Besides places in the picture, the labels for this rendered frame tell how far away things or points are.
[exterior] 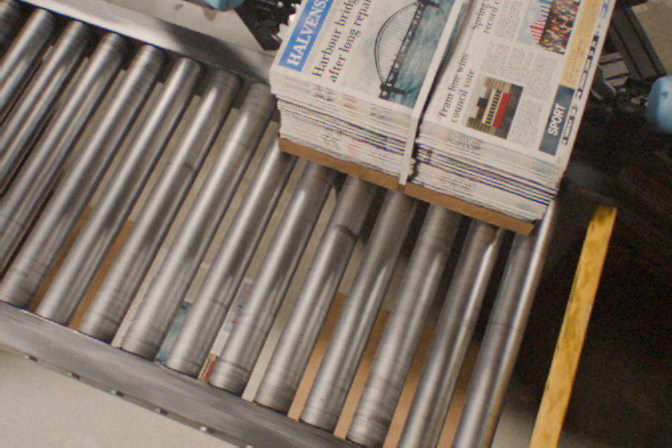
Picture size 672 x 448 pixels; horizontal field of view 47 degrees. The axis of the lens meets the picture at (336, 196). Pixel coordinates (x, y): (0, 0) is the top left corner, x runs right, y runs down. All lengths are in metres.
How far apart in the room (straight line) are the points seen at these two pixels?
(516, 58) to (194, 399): 0.59
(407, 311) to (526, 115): 0.31
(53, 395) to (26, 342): 0.84
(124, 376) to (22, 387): 0.93
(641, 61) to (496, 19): 1.09
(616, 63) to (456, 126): 1.16
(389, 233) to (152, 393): 0.38
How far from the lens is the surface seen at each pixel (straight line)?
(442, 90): 0.93
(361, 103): 0.92
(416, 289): 1.07
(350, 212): 1.10
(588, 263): 1.11
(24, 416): 1.96
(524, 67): 0.97
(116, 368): 1.07
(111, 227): 1.14
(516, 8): 1.02
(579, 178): 1.18
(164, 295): 1.08
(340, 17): 0.98
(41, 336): 1.11
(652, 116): 1.12
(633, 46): 2.08
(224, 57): 1.24
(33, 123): 1.26
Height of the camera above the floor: 1.81
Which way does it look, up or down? 66 degrees down
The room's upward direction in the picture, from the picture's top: 1 degrees clockwise
